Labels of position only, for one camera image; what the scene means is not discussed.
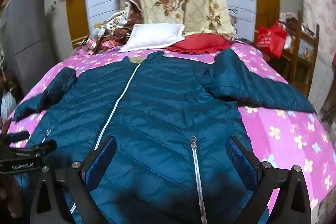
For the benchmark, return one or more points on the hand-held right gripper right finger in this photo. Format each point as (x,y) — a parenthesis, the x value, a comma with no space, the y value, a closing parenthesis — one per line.
(241,159)

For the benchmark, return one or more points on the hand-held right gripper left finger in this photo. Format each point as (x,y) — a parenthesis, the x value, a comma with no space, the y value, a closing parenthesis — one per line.
(103,158)

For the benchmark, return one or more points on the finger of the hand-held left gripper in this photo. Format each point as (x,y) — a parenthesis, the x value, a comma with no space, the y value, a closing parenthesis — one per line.
(46,147)

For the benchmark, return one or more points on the teal puffer jacket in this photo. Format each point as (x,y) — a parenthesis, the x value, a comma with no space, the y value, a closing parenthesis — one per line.
(157,113)

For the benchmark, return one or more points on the person's left hand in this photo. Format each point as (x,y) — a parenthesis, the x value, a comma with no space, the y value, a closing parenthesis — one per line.
(10,197)

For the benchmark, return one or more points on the pink floral bedsheet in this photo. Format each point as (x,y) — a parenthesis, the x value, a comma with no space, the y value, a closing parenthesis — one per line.
(288,134)

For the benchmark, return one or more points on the grey cabinet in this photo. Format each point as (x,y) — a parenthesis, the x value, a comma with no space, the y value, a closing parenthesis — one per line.
(29,43)

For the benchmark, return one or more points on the red ruffled pillow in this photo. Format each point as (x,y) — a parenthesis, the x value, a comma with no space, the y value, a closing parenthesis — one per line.
(202,43)

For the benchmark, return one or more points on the red plastic bag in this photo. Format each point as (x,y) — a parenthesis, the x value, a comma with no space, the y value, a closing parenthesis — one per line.
(271,39)

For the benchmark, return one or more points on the brown floral blanket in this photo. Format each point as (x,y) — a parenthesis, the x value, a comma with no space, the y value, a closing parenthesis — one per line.
(115,27)

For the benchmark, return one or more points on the white pillow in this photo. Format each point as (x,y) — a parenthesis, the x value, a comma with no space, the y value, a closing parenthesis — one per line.
(155,36)

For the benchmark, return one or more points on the pale pink floral cloth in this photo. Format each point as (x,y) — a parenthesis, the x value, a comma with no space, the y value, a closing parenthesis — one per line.
(319,11)

